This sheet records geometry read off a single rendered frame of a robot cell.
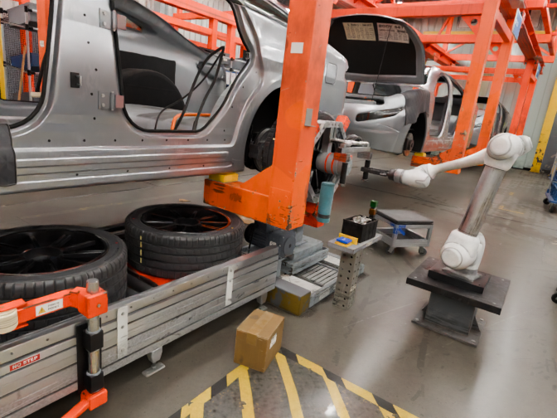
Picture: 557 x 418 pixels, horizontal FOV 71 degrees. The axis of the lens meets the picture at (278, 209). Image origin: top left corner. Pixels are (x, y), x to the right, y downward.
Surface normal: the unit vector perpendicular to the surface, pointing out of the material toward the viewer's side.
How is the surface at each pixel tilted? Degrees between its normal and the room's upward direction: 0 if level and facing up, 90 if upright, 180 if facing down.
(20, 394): 90
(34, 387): 90
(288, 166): 90
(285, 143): 90
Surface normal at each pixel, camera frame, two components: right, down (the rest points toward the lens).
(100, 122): 0.80, 0.26
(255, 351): -0.36, 0.20
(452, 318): -0.57, 0.15
